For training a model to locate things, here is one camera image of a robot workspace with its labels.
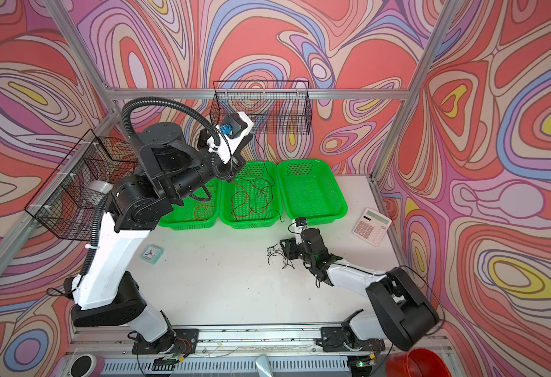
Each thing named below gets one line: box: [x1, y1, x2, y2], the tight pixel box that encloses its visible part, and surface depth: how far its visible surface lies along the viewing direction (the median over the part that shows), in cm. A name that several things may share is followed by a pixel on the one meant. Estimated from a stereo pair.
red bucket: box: [385, 347, 453, 377], surface depth 61 cm
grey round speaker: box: [69, 353, 97, 377], surface depth 67 cm
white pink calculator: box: [351, 208, 393, 247], surface depth 101 cm
